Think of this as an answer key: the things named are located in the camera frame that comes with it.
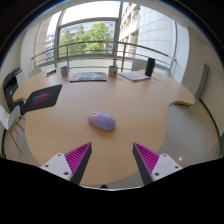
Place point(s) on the metal balcony railing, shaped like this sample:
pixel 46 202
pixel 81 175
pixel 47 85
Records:
pixel 100 42

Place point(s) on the dark blue stapler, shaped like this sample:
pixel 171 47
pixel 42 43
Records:
pixel 51 72

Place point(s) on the black mouse pad red print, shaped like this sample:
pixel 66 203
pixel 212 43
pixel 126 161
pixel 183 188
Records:
pixel 41 97

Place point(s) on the black office printer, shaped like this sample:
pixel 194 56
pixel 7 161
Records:
pixel 11 85

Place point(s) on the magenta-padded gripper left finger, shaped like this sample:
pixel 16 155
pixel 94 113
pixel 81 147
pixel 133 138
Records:
pixel 55 165

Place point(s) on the pink and lilac computer mouse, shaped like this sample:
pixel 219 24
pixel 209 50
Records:
pixel 101 120

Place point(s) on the black upright speaker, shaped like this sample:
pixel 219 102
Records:
pixel 150 67

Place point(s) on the grey-green door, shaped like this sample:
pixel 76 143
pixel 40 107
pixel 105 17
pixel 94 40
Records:
pixel 202 81

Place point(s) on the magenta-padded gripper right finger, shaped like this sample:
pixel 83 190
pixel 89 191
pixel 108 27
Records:
pixel 165 165

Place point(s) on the white and blue booklet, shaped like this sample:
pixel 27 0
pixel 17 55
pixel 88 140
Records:
pixel 135 76

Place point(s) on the colourful magazine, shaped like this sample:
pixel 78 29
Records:
pixel 88 77

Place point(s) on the white chair wooden legs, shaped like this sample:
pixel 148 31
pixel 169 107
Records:
pixel 7 120

